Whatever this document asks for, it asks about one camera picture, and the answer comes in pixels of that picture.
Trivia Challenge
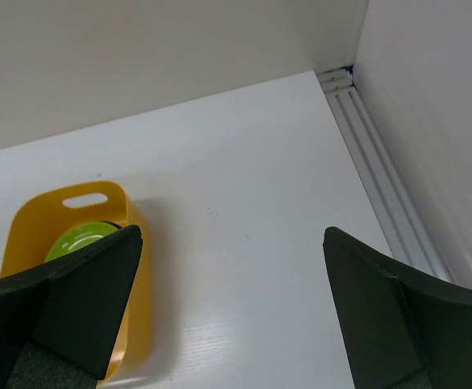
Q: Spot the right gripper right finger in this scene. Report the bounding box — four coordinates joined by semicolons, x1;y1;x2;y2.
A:
323;227;472;388

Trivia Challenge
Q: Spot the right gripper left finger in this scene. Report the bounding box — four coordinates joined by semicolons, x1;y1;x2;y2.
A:
0;225;143;388

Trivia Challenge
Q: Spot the green plate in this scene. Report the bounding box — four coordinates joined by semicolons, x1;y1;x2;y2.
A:
45;221;118;263

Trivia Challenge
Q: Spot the black plate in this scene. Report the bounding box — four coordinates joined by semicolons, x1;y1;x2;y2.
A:
100;220;122;229

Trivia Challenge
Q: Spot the yellow plastic bin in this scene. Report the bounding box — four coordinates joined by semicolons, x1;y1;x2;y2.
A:
0;181;152;385

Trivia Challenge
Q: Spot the aluminium side rail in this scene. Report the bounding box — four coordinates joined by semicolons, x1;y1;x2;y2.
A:
316;67;472;289

